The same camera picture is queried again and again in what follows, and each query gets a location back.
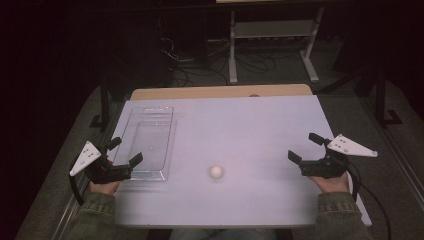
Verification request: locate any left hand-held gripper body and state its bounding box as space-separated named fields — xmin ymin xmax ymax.
xmin=69 ymin=140 xmax=134 ymax=185

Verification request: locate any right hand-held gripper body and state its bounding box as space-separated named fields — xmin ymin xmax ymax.
xmin=299 ymin=133 xmax=379 ymax=180

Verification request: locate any clear plastic container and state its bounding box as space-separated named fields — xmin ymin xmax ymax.
xmin=113 ymin=105 xmax=178 ymax=182

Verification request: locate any white ball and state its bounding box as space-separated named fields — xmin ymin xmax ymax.
xmin=209 ymin=164 xmax=225 ymax=181

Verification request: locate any person's right hand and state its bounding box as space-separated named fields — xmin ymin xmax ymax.
xmin=308 ymin=173 xmax=350 ymax=194

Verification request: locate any person's left hand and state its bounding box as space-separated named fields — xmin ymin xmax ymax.
xmin=88 ymin=179 xmax=122 ymax=196

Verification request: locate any black metal stand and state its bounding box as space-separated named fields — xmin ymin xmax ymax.
xmin=374 ymin=65 xmax=404 ymax=130
xmin=89 ymin=79 xmax=113 ymax=133

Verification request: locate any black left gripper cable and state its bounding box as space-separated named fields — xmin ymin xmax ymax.
xmin=68 ymin=162 xmax=86 ymax=206

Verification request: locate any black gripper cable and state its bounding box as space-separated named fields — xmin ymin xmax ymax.
xmin=346 ymin=161 xmax=393 ymax=240
xmin=68 ymin=162 xmax=86 ymax=206

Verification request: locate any metal floor rail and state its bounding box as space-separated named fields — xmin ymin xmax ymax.
xmin=51 ymin=191 xmax=84 ymax=240
xmin=378 ymin=128 xmax=424 ymax=218

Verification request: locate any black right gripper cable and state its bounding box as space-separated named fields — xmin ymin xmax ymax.
xmin=346 ymin=161 xmax=393 ymax=240

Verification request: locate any tangle of floor cables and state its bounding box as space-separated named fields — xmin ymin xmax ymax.
xmin=159 ymin=35 xmax=278 ymax=88

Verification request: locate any white metal desk frame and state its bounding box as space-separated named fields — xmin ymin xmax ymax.
xmin=228 ymin=7 xmax=326 ymax=85

